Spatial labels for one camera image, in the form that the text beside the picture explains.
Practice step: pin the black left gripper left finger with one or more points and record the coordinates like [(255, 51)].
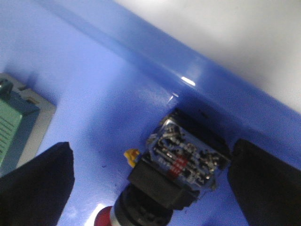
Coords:
[(36, 193)]

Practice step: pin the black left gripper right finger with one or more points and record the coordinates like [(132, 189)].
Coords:
[(267, 189)]

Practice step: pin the blue plastic tray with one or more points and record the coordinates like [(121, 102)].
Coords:
[(114, 69)]

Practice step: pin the green electrical module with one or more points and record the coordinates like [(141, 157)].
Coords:
[(24, 119)]

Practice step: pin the red emergency stop button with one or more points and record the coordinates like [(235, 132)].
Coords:
[(181, 162)]

